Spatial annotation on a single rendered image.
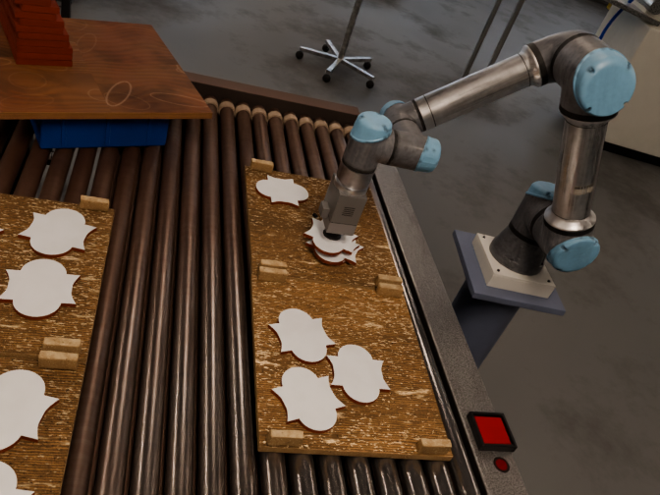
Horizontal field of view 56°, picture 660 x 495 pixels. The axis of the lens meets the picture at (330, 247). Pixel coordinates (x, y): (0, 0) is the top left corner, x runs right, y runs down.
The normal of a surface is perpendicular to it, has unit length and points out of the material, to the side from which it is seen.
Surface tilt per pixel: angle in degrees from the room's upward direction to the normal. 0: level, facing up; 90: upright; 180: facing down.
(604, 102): 80
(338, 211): 90
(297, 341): 0
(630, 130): 90
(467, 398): 0
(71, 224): 0
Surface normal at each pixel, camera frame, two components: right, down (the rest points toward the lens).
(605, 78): 0.11, 0.50
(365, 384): 0.29, -0.75
